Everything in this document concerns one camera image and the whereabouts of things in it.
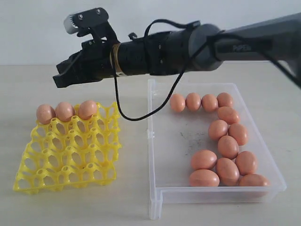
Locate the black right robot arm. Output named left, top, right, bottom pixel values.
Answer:
left=53, top=8, right=301, bottom=88

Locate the clear plastic bin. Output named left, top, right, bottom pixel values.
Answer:
left=148, top=83, right=286, bottom=219

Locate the black camera cable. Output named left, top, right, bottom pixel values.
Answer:
left=112, top=18, right=301, bottom=122

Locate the brown egg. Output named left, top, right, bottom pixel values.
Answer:
left=36, top=104, right=56, bottom=124
left=208, top=119, right=228, bottom=140
left=55, top=102, right=75, bottom=122
left=215, top=158, right=240, bottom=186
left=201, top=94, right=218, bottom=113
left=169, top=93, right=186, bottom=113
left=190, top=149, right=217, bottom=170
left=238, top=173, right=270, bottom=198
left=185, top=92, right=201, bottom=112
left=78, top=100, right=97, bottom=120
left=235, top=151, right=258, bottom=176
left=189, top=169, right=220, bottom=187
left=217, top=106, right=240, bottom=125
left=217, top=92, right=234, bottom=108
left=217, top=135, right=239, bottom=160
left=228, top=123, right=248, bottom=146

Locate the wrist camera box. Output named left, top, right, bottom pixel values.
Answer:
left=63, top=8, right=119, bottom=44

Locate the yellow plastic egg tray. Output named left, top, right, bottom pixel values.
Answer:
left=13, top=103, right=121, bottom=194

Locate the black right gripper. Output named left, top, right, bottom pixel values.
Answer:
left=53, top=40, right=114, bottom=88

